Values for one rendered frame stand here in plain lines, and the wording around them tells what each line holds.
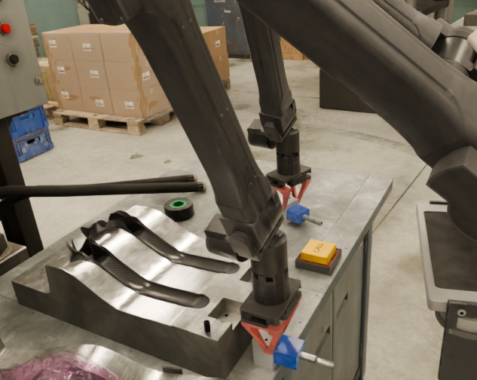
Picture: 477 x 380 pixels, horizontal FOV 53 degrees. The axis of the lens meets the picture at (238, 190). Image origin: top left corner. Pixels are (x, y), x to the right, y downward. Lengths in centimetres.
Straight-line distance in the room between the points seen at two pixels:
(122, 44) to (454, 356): 424
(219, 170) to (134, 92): 414
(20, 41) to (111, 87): 338
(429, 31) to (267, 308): 49
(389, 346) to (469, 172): 173
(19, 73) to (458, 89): 128
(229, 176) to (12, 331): 63
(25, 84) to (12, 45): 11
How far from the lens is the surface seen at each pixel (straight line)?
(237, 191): 59
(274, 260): 71
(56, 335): 102
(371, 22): 39
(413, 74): 39
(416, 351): 209
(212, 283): 89
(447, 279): 66
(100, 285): 92
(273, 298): 75
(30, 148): 459
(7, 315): 112
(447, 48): 84
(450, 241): 74
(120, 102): 484
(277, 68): 100
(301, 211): 121
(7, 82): 149
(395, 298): 233
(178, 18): 48
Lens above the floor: 141
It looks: 25 degrees down
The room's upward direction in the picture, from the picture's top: 5 degrees counter-clockwise
